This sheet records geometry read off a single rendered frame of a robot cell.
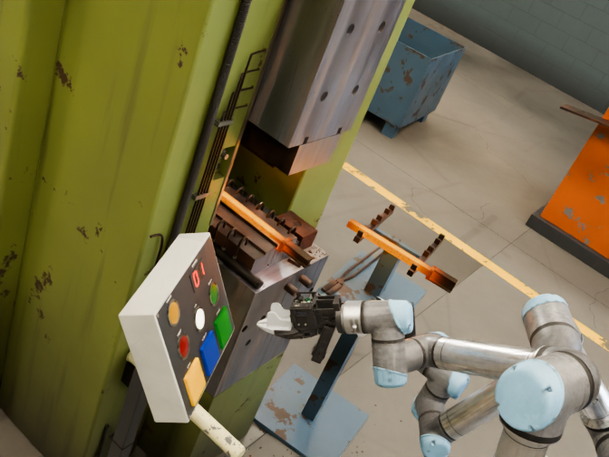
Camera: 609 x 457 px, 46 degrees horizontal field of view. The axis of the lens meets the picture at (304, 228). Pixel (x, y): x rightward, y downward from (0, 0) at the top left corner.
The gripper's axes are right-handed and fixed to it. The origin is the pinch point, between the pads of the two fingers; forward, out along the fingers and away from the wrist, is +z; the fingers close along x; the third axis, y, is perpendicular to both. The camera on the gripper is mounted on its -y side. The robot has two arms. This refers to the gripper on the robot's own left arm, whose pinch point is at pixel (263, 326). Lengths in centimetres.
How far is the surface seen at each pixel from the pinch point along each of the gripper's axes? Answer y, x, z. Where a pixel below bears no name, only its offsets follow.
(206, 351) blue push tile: 2.3, 12.4, 9.7
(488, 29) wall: -129, -823, -54
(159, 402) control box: 0.3, 27.1, 15.7
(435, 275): -30, -69, -34
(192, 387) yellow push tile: 0.5, 22.6, 9.7
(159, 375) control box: 7.4, 27.0, 13.5
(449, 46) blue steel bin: -60, -482, -21
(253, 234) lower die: 0.8, -45.6, 15.5
